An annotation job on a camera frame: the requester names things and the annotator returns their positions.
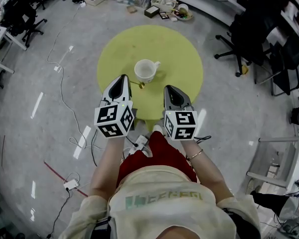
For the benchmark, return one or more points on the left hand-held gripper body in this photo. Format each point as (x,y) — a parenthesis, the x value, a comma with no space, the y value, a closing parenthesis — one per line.
(114,118)

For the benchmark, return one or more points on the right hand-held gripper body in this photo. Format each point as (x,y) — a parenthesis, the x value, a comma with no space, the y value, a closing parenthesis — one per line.
(181,123)

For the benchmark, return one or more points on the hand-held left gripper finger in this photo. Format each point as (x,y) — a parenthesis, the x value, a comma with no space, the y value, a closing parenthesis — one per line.
(129,91)

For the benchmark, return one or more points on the gold spoon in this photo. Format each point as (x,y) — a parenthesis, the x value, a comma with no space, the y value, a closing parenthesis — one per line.
(141,84)

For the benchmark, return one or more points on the white cup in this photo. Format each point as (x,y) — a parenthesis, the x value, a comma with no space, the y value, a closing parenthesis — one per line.
(145,71)

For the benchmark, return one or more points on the person's right forearm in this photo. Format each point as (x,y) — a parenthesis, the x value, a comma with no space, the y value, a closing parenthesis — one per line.
(209,173)

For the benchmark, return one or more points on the person's left forearm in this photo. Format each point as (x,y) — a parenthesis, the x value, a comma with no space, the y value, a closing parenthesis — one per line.
(107,165)

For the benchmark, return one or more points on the white shoe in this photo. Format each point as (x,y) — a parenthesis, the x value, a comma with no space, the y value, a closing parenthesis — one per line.
(158,129)

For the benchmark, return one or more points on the white power strip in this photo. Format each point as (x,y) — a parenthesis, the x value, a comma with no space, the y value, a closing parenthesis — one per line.
(138,143)
(71,184)

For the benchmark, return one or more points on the red skirt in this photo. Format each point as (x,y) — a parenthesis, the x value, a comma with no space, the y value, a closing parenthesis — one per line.
(161,153)

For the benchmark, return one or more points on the round green table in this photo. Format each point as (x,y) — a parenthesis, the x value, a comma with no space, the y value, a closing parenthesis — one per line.
(151,41)

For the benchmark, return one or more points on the black box white lid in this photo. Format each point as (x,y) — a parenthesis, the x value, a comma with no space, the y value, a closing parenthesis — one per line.
(151,11)

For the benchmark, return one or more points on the round basket with items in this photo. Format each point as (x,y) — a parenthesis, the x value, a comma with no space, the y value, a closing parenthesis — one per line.
(182,13)

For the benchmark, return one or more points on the cream printed shirt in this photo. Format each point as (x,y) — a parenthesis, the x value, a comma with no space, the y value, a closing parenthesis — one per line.
(164,208)

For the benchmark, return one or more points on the white plastic tray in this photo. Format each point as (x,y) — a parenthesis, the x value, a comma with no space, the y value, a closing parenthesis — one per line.
(164,2)

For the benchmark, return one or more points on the black office chair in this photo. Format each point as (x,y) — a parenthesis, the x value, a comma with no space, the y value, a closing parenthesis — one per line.
(248,38)
(22,16)

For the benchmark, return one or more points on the white metal cart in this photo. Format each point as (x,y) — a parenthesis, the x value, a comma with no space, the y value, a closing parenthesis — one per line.
(276,160)

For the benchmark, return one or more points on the white desk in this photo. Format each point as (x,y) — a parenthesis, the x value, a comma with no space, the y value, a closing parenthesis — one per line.
(2,46)

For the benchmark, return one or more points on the small black picture frame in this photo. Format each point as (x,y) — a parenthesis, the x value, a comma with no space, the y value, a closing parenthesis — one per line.
(164,16)

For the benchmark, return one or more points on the black metal frame chair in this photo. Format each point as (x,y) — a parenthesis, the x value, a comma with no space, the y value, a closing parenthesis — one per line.
(286,66)

